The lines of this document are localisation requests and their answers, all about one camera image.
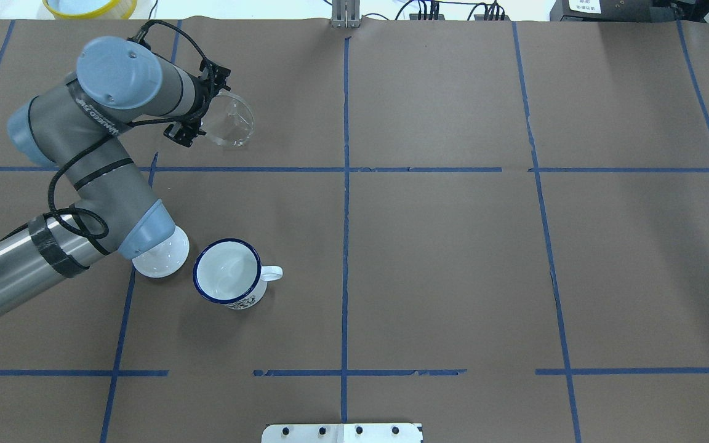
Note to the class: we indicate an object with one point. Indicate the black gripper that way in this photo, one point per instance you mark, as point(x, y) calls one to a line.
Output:
point(197, 114)

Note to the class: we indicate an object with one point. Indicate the clear glass funnel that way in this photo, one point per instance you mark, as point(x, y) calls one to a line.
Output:
point(229, 121)

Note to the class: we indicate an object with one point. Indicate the white enamel mug lid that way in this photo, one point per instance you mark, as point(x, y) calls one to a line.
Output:
point(165, 258)

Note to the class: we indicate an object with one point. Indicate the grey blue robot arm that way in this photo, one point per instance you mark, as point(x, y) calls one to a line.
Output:
point(98, 201)

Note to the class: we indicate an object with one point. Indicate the white enamel mug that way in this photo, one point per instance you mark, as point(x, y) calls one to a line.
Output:
point(230, 272)

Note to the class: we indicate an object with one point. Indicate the black power supply box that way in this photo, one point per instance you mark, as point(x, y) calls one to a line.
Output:
point(611, 11)

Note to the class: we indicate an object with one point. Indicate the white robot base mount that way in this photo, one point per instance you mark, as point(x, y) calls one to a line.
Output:
point(344, 432)

